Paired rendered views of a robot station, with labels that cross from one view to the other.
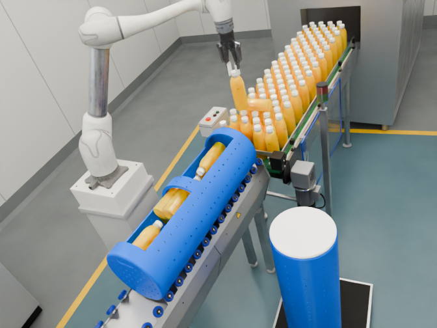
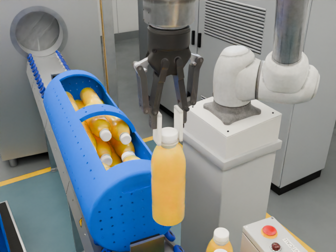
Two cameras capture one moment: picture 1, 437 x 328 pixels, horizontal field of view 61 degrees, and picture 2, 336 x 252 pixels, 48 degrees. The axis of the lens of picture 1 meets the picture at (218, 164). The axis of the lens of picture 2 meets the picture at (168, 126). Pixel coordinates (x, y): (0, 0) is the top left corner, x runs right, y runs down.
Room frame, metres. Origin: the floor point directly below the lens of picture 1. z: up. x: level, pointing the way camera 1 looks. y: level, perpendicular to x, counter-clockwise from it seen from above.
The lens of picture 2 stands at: (2.10, -0.81, 1.83)
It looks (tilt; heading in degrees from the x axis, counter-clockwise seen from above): 28 degrees down; 117
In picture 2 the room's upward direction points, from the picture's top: straight up
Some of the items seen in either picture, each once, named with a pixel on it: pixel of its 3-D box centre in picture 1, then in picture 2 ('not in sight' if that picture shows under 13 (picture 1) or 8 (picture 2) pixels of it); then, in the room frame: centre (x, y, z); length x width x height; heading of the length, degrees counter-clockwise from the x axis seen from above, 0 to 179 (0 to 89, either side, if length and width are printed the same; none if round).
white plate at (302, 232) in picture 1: (302, 231); not in sight; (1.02, -0.26, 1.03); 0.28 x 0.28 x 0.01
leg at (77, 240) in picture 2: not in sight; (74, 214); (0.84, 0.47, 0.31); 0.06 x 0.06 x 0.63; 50
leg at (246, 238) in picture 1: (246, 237); not in sight; (1.69, -0.04, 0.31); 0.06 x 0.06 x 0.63; 50
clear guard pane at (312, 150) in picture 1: (324, 138); not in sight; (2.01, -0.75, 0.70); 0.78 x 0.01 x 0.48; 140
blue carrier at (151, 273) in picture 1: (190, 203); (98, 142); (1.31, 0.18, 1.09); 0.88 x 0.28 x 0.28; 140
